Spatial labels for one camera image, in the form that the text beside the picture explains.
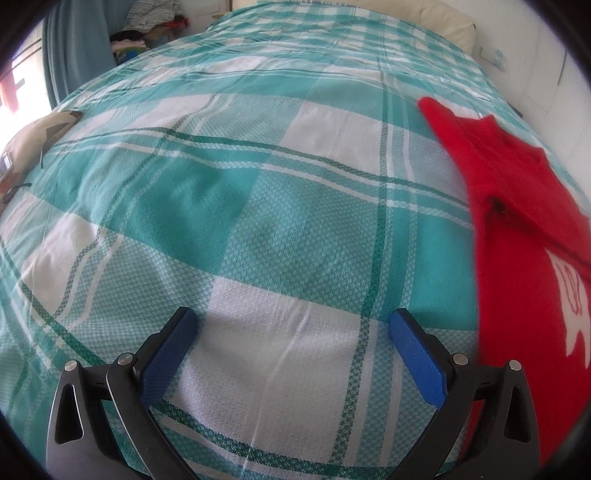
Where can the teal plaid bedspread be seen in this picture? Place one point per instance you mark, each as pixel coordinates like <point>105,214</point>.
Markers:
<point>240,194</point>

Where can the pile of clothes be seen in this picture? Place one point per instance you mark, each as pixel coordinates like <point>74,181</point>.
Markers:
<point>145,25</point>

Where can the cream pillow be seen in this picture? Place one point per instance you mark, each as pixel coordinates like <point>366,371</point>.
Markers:
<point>443,21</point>

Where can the red knitted sweater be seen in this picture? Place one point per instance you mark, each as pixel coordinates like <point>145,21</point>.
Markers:
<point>521,258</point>

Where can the beige cushion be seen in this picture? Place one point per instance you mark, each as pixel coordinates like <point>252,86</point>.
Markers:
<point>32,143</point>

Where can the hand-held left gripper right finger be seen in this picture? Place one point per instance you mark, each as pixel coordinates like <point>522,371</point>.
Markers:
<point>418,357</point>

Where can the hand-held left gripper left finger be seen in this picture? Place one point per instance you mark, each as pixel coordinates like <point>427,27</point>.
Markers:
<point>168,353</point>

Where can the blue curtain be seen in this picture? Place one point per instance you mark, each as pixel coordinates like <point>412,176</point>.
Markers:
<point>76,50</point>

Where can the red hanging cloth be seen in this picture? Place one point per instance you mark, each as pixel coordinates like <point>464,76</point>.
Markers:
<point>9,92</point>

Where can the white wall socket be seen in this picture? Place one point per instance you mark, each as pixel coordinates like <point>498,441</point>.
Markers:
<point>493,56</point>

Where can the white wardrobe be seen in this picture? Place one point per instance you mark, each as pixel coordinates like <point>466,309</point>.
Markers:
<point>558,78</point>

